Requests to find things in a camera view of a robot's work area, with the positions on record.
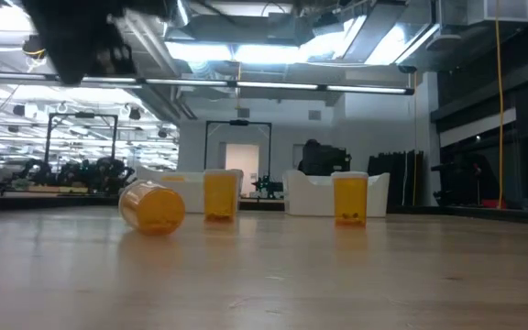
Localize long ceiling light fixture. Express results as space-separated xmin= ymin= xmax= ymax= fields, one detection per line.
xmin=0 ymin=71 xmax=415 ymax=95

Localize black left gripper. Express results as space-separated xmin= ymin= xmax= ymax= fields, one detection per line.
xmin=20 ymin=0 xmax=138 ymax=87

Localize silver round ventilation duct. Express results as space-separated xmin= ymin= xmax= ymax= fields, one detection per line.
xmin=171 ymin=0 xmax=192 ymax=28

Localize person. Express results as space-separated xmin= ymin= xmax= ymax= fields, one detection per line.
xmin=298 ymin=138 xmax=325 ymax=176

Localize distant dark workbench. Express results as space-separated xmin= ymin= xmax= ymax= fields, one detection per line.
xmin=0 ymin=190 xmax=123 ymax=213

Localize black cabinet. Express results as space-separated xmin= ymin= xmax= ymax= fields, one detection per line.
xmin=318 ymin=145 xmax=352 ymax=178

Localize white plastic bin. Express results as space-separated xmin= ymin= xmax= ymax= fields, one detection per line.
xmin=283 ymin=169 xmax=391 ymax=218
xmin=135 ymin=164 xmax=245 ymax=215

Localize yellow extension cable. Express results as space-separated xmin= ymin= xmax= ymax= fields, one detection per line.
xmin=494 ymin=0 xmax=506 ymax=210

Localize black ceiling cord reel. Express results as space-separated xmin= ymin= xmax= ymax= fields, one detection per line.
xmin=21 ymin=35 xmax=48 ymax=60

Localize black floor machine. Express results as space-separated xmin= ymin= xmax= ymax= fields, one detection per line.
xmin=431 ymin=153 xmax=503 ymax=208

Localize black gantry frame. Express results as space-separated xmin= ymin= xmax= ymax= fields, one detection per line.
xmin=204 ymin=119 xmax=273 ymax=173
xmin=42 ymin=112 xmax=119 ymax=184

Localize black wall panels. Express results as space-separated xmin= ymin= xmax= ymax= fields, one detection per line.
xmin=367 ymin=149 xmax=425 ymax=207

